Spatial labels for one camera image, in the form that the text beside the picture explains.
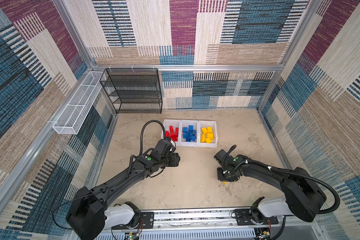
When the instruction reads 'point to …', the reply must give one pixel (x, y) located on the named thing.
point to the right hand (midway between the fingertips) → (223, 179)
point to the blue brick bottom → (189, 134)
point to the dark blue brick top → (188, 139)
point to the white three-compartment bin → (198, 124)
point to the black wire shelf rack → (133, 90)
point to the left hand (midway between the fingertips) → (177, 156)
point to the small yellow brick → (224, 182)
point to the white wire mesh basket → (72, 119)
